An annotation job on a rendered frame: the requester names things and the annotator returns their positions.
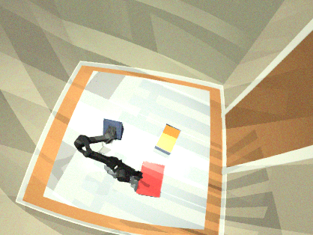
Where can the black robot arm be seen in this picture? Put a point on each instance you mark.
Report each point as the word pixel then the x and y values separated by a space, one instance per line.
pixel 109 161

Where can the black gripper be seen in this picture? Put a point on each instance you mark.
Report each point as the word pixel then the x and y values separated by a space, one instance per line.
pixel 137 174

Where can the red lid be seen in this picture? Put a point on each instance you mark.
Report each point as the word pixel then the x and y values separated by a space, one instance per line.
pixel 151 183

